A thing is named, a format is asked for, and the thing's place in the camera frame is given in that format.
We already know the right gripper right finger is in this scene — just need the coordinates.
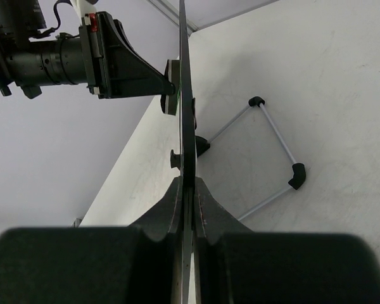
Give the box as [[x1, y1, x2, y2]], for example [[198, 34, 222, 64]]
[[194, 178, 380, 303]]

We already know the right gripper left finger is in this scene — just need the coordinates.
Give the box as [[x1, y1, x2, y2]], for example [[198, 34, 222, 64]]
[[0, 177, 182, 303]]

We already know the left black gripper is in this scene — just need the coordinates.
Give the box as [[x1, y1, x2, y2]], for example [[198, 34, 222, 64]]
[[79, 11, 169, 98]]

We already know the white whiteboard black frame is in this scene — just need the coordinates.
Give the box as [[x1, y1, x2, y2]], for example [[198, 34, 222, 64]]
[[179, 1, 196, 303]]

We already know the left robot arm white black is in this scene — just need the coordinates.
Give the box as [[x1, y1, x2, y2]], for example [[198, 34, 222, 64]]
[[0, 1, 177, 99]]

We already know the left aluminium corner post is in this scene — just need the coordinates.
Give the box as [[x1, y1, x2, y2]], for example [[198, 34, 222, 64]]
[[147, 0, 180, 26]]

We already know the whiteboard wire stand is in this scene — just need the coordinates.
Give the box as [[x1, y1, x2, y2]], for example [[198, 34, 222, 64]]
[[196, 96, 307, 222]]

